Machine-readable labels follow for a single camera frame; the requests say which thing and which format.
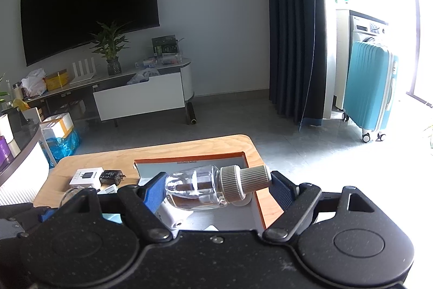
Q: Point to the white cabinet drawer front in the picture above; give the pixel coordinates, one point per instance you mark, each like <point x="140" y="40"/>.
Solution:
<point x="138" y="99"/>

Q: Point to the blue white cloth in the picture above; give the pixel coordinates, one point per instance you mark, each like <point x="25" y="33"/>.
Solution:
<point x="143" y="76"/>

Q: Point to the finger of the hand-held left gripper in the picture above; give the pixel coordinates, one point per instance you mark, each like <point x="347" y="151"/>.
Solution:
<point x="45" y="215"/>

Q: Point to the clear glass bottle ribbed cap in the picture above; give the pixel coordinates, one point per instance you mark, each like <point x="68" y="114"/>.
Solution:
<point x="203" y="187"/>

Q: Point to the small white carton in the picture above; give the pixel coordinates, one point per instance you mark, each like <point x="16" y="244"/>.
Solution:
<point x="108" y="189"/>

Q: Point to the teal and white carton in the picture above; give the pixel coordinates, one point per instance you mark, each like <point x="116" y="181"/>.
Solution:
<point x="111" y="218"/>

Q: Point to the green plant in glass vase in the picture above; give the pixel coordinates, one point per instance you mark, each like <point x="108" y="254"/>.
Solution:
<point x="113" y="67"/>

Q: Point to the large black television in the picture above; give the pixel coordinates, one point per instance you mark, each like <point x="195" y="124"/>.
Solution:
<point x="88" y="1"/>

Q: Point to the teal hard suitcase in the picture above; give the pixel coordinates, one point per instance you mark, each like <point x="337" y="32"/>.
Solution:
<point x="368" y="89"/>

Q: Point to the white and tan cardboard box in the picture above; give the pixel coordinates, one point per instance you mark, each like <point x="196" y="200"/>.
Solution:
<point x="57" y="124"/>

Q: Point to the round grey ribbed table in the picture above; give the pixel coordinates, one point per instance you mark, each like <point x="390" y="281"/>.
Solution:
<point x="20" y="174"/>

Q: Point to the white plastic bag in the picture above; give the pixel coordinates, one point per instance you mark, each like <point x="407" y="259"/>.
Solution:
<point x="33" y="82"/>

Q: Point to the yellow box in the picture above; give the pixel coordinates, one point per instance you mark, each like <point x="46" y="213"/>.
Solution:
<point x="56" y="80"/>

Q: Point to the black charger plug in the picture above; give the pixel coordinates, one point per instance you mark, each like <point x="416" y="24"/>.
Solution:
<point x="111" y="177"/>

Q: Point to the small clear cup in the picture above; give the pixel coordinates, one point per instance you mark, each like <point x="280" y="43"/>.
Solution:
<point x="69" y="196"/>

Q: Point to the long television cabinet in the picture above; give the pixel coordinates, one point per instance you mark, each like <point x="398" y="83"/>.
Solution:
<point x="101" y="80"/>

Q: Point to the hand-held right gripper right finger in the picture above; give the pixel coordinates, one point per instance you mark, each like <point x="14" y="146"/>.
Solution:
<point x="282" y="190"/>

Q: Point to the clear plastic organiser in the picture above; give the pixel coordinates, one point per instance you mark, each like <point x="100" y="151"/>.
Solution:
<point x="159" y="61"/>

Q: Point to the small white box black picture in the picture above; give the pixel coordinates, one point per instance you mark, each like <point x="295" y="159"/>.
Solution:
<point x="86" y="178"/>

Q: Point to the white router with antennas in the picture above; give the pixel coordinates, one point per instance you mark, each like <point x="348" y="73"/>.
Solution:
<point x="83" y="70"/>

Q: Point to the white plant pot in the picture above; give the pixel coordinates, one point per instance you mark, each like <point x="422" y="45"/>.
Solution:
<point x="6" y="126"/>

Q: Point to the white washing machine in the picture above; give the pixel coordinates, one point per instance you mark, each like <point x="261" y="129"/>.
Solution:
<point x="367" y="28"/>

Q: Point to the blue plastic bag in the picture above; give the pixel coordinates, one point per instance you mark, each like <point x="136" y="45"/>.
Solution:
<point x="62" y="146"/>

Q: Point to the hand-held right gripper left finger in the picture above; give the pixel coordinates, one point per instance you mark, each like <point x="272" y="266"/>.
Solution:
<point x="154" y="194"/>

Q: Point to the dark blue curtain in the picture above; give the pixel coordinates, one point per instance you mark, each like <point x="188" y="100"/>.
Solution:
<point x="294" y="31"/>

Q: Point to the orange cardboard box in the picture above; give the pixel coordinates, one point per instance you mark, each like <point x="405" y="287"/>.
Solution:
<point x="199" y="165"/>

